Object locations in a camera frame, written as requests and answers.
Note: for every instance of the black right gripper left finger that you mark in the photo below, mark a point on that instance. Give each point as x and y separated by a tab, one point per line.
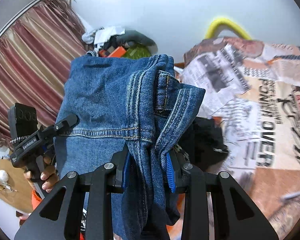
59	215

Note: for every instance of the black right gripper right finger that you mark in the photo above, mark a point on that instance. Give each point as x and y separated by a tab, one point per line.
215	204

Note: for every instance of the blue denim jacket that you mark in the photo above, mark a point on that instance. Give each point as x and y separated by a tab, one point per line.
135	103

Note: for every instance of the black clothes pile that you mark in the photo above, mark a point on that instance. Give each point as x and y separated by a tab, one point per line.
203	143

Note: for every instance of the person's left hand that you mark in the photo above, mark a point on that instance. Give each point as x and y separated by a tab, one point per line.
48	176

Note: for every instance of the navy patterned knit sweater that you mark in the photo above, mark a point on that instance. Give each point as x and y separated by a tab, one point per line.
182	153

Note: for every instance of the wooden folding bed table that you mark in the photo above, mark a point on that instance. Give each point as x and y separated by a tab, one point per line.
19	196

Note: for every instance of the red striped curtain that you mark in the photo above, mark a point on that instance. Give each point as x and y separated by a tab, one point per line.
35	56

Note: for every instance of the newspaper print bed quilt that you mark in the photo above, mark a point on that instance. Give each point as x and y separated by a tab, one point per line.
253	95

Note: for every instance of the orange box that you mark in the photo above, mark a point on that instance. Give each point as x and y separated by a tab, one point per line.
111	52

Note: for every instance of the yellow curved headboard cushion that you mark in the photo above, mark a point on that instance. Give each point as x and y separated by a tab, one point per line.
221	23

